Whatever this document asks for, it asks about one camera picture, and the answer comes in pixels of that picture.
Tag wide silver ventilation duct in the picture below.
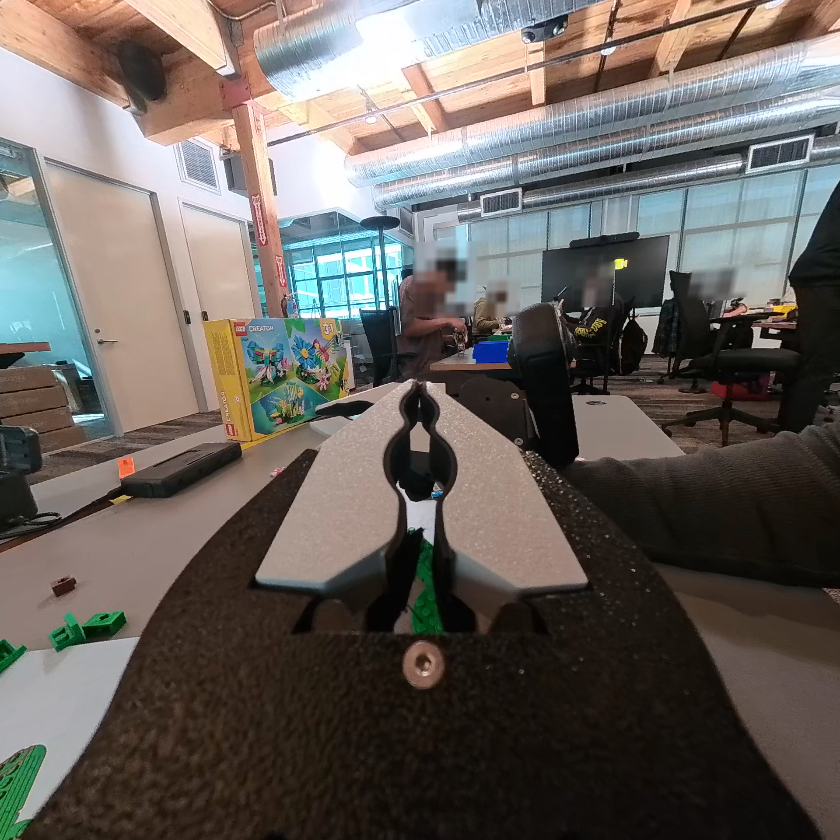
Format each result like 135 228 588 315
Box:
252 0 526 102

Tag black box speaker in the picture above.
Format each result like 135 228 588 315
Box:
222 152 278 198

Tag black cable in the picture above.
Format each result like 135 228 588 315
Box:
0 512 64 542

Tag black office chair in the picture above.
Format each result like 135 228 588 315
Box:
661 314 803 448
358 307 403 389

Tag white instruction booklet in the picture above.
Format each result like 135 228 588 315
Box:
0 635 140 840

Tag black floor lamp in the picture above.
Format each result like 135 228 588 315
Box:
360 215 399 316

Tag cluster of green bricks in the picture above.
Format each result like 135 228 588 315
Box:
0 609 127 676

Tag black case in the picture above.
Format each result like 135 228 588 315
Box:
120 441 244 500

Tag black wall screen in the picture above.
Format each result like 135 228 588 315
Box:
540 234 672 311

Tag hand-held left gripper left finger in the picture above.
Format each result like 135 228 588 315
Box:
253 378 421 634

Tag person's right forearm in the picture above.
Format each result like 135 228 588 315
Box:
563 423 840 589

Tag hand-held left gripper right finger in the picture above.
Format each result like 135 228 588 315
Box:
420 379 590 635

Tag stacked wooden crates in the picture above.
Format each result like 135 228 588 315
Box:
0 364 88 455

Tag white table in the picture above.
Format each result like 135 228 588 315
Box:
308 382 686 463

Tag wooden work desk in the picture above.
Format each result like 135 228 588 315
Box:
430 351 519 372

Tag colourful toy set box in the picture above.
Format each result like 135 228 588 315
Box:
202 317 357 444

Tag wooden column with red signs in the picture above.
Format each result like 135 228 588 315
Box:
231 101 287 317

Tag glass meeting room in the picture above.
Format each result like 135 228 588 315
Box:
279 209 416 319

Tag green brick paddle model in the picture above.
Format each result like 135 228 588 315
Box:
408 528 448 635

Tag black device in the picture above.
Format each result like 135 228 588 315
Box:
0 425 42 534

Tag long silver ventilation duct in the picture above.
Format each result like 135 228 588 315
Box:
373 141 840 210
456 184 595 224
344 31 840 188

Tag white wall vent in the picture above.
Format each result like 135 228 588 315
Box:
173 136 221 196

